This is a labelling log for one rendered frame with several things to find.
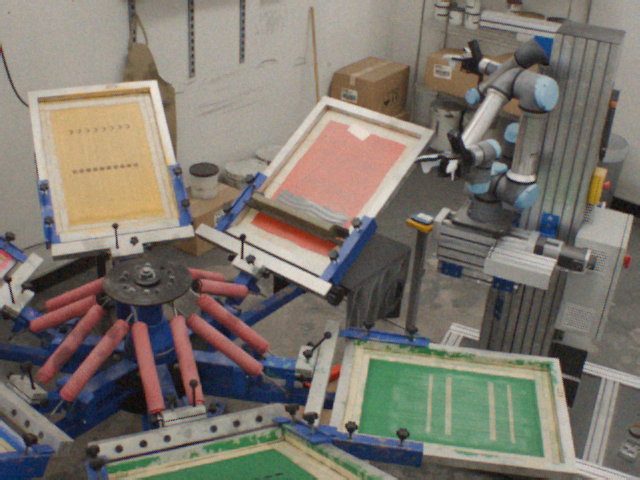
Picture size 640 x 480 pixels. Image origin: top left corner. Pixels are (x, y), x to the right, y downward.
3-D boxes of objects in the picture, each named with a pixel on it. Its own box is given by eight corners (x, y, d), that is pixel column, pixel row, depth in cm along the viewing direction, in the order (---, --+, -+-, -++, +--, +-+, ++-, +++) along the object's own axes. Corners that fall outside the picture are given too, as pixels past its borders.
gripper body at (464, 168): (452, 182, 268) (475, 173, 275) (453, 158, 264) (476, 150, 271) (436, 176, 273) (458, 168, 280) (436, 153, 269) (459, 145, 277)
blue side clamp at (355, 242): (367, 223, 313) (363, 213, 307) (378, 227, 310) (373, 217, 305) (326, 282, 303) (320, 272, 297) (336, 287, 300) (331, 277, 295)
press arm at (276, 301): (352, 254, 370) (353, 243, 367) (362, 259, 367) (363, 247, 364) (150, 380, 283) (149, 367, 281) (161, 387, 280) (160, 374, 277)
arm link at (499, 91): (499, 55, 295) (431, 161, 293) (523, 63, 288) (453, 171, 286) (510, 71, 304) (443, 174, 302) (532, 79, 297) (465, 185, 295)
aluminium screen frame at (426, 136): (326, 101, 356) (324, 95, 353) (436, 136, 326) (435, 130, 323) (222, 233, 330) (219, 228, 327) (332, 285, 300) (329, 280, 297)
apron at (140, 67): (172, 159, 531) (167, 4, 479) (179, 162, 527) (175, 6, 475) (110, 183, 494) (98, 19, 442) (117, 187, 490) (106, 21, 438)
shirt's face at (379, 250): (336, 217, 384) (336, 216, 383) (411, 248, 361) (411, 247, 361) (271, 253, 350) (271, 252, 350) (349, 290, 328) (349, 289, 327)
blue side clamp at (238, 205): (263, 180, 341) (258, 170, 336) (272, 184, 339) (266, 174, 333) (222, 233, 331) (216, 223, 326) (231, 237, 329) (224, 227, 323)
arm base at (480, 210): (506, 212, 328) (510, 191, 323) (498, 227, 316) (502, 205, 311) (472, 204, 334) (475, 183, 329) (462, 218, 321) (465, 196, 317)
